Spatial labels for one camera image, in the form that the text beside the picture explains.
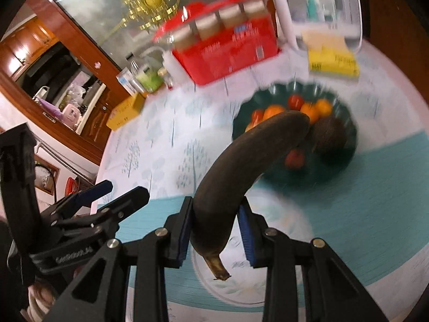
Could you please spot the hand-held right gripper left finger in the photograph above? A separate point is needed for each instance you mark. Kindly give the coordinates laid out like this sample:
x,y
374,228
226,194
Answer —
x,y
182,241

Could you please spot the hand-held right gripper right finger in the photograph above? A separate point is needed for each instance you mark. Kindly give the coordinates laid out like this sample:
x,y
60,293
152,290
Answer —
x,y
246,241

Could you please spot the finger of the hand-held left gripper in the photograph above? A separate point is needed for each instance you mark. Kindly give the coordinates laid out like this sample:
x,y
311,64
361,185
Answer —
x,y
94,191
130,199

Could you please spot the white leaf print plate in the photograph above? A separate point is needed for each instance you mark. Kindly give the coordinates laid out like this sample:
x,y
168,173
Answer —
x,y
241,275

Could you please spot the dark overripe banana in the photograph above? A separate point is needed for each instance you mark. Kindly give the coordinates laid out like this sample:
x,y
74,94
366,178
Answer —
x,y
234,161

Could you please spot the dark green scalloped bowl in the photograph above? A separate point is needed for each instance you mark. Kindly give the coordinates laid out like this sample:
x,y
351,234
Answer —
x,y
278,90

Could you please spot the person's left hand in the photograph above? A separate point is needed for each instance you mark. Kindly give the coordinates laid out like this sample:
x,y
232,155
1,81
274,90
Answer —
x,y
43,297

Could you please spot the red container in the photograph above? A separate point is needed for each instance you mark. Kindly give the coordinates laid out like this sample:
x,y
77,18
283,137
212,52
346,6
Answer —
x,y
72,186

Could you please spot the tree print tablecloth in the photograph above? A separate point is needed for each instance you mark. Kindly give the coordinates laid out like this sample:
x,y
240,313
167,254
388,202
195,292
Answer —
x,y
161,134

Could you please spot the pink kitchen appliance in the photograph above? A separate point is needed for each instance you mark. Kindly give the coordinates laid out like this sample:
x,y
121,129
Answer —
x,y
72,116

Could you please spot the purple cloth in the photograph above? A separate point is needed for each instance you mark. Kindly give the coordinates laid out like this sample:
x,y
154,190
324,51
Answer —
x,y
48,107

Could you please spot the yellow cardboard box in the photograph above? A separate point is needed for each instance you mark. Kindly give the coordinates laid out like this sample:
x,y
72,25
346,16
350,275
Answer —
x,y
125,112

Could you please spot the red tomato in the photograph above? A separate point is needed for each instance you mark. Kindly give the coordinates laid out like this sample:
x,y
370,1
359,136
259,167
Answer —
x,y
295,102
258,116
295,159

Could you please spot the white tube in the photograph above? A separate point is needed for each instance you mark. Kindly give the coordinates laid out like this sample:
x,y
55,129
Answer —
x,y
126,82

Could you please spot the green jar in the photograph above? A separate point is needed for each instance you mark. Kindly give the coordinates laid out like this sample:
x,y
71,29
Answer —
x,y
150,82

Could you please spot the black range hood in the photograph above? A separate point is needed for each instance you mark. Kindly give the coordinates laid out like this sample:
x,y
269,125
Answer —
x,y
50,63

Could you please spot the small red label bottle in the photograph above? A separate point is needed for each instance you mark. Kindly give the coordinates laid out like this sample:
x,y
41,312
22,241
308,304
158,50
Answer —
x,y
168,79

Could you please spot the dark brown round fruit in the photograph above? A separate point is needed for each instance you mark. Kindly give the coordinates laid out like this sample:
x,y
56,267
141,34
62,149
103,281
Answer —
x,y
330,137

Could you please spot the wooden kitchen cabinet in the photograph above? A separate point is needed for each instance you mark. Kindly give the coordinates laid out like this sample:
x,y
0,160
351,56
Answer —
x,y
23,47

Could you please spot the wooden door with glass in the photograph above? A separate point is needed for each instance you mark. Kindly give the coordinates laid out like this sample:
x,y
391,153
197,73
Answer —
x,y
100,16

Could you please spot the red pack of bottles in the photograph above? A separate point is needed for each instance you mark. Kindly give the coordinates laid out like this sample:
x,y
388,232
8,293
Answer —
x,y
228,53

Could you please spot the yellow tissue pack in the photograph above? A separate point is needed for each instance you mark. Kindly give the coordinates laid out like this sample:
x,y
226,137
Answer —
x,y
331,62

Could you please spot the white clear storage box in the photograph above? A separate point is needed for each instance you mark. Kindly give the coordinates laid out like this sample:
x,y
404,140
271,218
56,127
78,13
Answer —
x,y
285,13

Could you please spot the teal tube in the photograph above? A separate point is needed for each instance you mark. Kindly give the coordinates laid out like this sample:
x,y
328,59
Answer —
x,y
312,8

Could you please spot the brown cardboard sheet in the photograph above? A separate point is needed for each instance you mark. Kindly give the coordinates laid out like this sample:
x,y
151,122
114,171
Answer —
x,y
385,16

